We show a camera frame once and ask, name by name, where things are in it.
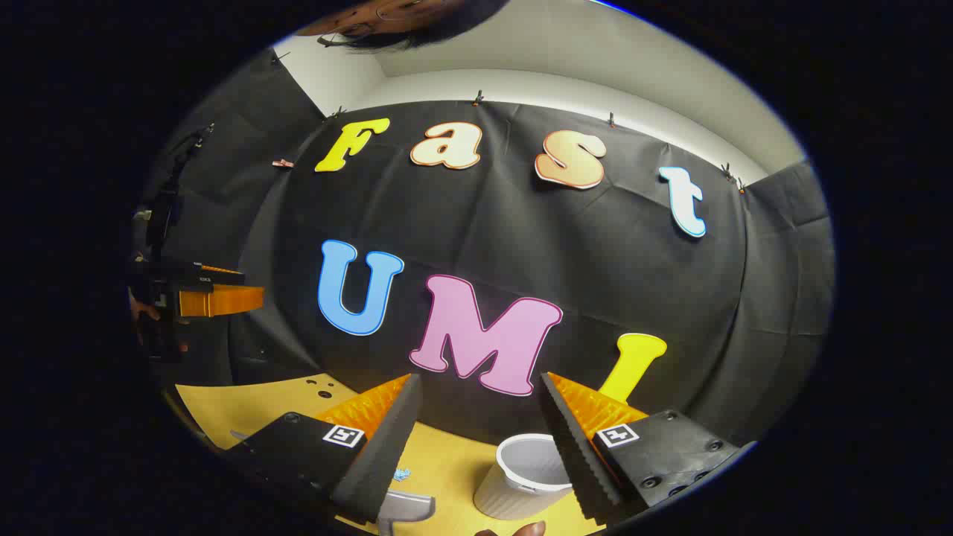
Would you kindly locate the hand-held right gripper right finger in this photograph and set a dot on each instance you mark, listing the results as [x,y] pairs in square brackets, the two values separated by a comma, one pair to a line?
[573,447]

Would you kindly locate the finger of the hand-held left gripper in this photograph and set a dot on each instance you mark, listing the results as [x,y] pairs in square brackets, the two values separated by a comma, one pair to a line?
[222,275]
[223,301]

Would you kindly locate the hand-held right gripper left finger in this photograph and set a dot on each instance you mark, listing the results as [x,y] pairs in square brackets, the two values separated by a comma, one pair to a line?
[387,447]

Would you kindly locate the light blue paper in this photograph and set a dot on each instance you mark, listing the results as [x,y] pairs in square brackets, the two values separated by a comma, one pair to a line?
[402,473]

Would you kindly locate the grey dustpan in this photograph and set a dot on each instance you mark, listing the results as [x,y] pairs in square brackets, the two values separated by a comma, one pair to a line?
[406,508]

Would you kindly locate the white ribbed garbage bin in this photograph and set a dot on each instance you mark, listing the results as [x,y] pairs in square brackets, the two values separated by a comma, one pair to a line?
[514,491]

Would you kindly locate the wooden desktop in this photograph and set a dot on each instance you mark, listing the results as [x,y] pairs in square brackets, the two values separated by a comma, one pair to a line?
[246,409]

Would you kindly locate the black tripod stand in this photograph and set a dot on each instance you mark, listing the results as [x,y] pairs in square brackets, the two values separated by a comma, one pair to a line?
[167,208]

